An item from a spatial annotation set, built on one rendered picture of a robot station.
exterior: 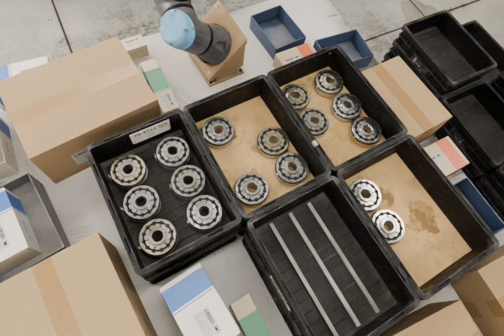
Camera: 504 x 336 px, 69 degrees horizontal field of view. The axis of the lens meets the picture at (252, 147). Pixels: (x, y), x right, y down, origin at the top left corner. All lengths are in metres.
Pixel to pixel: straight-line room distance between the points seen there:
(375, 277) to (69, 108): 1.03
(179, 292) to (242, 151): 0.46
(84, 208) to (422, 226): 1.07
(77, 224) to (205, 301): 0.51
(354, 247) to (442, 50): 1.36
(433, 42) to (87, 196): 1.82
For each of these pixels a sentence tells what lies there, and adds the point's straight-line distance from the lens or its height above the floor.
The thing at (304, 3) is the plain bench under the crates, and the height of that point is 0.70.
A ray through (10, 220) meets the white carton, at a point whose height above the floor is 0.84.
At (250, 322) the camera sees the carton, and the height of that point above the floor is 0.76.
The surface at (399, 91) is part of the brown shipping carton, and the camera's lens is 1.43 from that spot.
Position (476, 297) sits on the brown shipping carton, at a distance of 1.36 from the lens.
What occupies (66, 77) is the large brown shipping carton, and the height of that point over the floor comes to 0.90.
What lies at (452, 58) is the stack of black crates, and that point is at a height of 0.49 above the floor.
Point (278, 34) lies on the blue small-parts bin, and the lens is 1.66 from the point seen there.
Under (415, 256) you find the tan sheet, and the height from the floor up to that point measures 0.83.
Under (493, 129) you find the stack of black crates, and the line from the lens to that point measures 2.24.
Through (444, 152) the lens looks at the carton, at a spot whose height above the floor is 0.78.
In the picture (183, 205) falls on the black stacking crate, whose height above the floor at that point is 0.83.
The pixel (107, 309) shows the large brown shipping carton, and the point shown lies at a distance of 1.03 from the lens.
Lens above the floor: 1.90
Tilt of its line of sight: 63 degrees down
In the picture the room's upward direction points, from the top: 12 degrees clockwise
